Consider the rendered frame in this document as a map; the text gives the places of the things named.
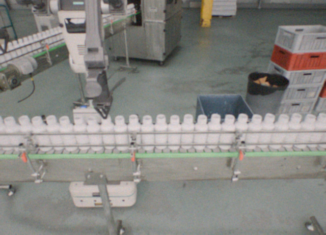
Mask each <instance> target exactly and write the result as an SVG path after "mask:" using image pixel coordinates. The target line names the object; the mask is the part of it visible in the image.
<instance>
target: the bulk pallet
mask: <svg viewBox="0 0 326 235"><path fill-rule="evenodd" d="M236 2H237V0H213V8H212V16H218V17H212V18H234V17H235V13H236V7H237V5H236ZM222 16H230V17H222Z"/></svg>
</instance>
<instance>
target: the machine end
mask: <svg viewBox="0 0 326 235"><path fill-rule="evenodd" d="M131 4H133V5H134V6H135V5H139V4H141V6H142V21H141V22H139V23H137V24H135V25H133V26H131V27H129V29H127V30H126V36H127V48H128V57H133V58H143V59H148V60H157V61H160V63H159V64H158V65H159V66H163V65H164V64H163V63H161V62H162V61H164V60H165V58H166V57H167V56H171V55H172V54H170V53H171V52H172V50H173V49H174V48H177V47H179V46H177V45H178V44H179V42H180V40H181V19H182V12H184V9H182V4H183V1H182V0H127V5H131ZM139 6H140V5H139ZM109 40H110V48H109V49H110V50H111V54H112V55H114V56H115V59H114V61H118V60H119V59H118V58H117V56H123V57H126V53H125V41H124V31H121V32H119V33H117V34H116V35H114V36H111V37H109Z"/></svg>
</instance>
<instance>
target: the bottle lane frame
mask: <svg viewBox="0 0 326 235"><path fill-rule="evenodd" d="M54 153H55V152H54ZM54 153H53V154H46V153H45V154H38V153H37V154H30V153H28V155H29V157H30V160H31V162H32V164H33V166H34V168H35V170H36V171H38V170H39V168H40V166H41V165H40V164H39V161H38V160H43V163H44V165H43V166H42V167H45V168H46V170H47V172H46V173H45V175H44V177H43V178H42V179H43V182H86V178H85V173H86V172H87V171H102V172H104V173H105V174H106V179H107V182H117V181H134V176H133V166H132V159H131V157H130V155H131V154H130V153H129V152H128V153H123V154H122V153H121V151H120V153H119V154H113V152H112V153H111V154H105V151H104V153H103V154H97V153H96V152H95V153H94V154H88V151H87V153H86V154H80V153H79V152H78V154H72V153H70V154H63V152H62V153H61V154H54ZM237 154H238V152H237V150H236V152H230V151H229V150H228V152H221V151H220V152H219V153H214V152H213V151H212V150H211V153H205V152H204V150H203V152H202V153H197V151H196V150H195V153H189V152H188V151H187V153H180V151H178V153H172V152H171V151H170V153H163V151H162V152H161V153H155V152H154V151H153V153H147V151H145V153H138V151H137V153H136V154H135V159H136V165H137V170H138V160H141V161H142V164H141V165H140V166H141V167H142V171H141V173H140V179H141V181H203V180H231V177H232V174H233V167H234V165H235V164H234V161H235V159H236V158H237ZM245 154H246V157H244V156H243V158H242V160H240V163H239V167H238V170H239V171H240V174H239V175H238V180H288V179H325V175H326V171H325V166H326V150H325V151H319V150H317V151H311V150H309V151H304V152H303V151H302V150H301V152H296V151H294V150H293V152H287V151H286V150H285V152H279V151H278V150H277V152H271V151H270V150H269V152H263V151H262V150H261V152H254V151H253V152H245ZM17 156H18V154H13V153H12V154H4V153H3V154H0V182H31V183H33V182H35V178H34V177H32V172H31V170H30V168H29V166H28V164H27V162H24V161H23V159H22V157H20V158H19V159H17Z"/></svg>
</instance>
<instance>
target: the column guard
mask: <svg viewBox="0 0 326 235"><path fill-rule="evenodd" d="M212 8H213V0H202V4H201V18H200V25H199V26H201V27H210V26H211V17H212Z"/></svg>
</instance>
